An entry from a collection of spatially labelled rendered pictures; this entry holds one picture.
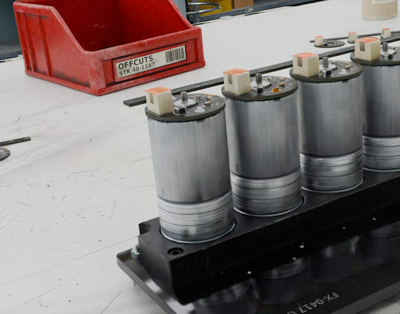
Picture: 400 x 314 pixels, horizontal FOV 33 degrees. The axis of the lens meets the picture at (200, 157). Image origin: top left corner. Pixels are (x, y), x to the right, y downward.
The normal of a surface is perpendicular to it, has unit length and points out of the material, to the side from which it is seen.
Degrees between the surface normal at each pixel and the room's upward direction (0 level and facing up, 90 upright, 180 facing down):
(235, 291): 0
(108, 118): 0
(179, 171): 90
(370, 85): 90
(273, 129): 90
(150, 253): 90
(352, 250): 0
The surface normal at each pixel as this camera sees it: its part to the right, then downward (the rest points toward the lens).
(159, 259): -0.86, 0.25
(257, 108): -0.12, 0.37
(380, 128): -0.37, 0.36
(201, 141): 0.39, 0.29
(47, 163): -0.09, -0.93
